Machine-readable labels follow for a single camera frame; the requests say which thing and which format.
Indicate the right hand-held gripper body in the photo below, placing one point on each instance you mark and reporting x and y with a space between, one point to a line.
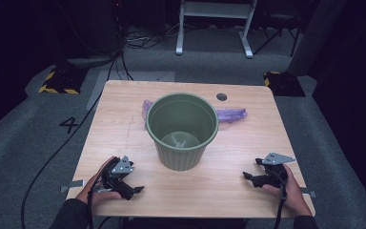
274 178

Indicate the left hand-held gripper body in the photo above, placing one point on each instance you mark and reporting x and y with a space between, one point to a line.
116 181

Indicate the green ribbed trash bin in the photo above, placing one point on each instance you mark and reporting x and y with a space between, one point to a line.
181 156

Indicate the purple plastic bag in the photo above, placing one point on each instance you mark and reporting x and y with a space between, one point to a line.
232 114

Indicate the person's left hand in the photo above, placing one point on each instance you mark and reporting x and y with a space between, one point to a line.
97 194

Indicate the person's right hand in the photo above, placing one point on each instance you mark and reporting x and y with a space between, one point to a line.
294 197

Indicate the dark round table grommet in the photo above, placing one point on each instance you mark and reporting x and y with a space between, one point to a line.
221 97

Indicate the black tripod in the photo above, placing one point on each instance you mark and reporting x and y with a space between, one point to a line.
279 30

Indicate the grey column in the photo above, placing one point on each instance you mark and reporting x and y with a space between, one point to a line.
314 38

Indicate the dark equipment stand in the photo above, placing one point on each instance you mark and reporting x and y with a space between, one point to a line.
89 31

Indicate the white metal stand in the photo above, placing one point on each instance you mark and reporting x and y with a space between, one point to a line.
214 9

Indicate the grey table bracket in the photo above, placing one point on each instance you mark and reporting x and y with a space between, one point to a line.
309 192
74 184

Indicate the black yellow striped base plate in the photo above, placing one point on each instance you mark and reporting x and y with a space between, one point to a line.
63 81
284 84

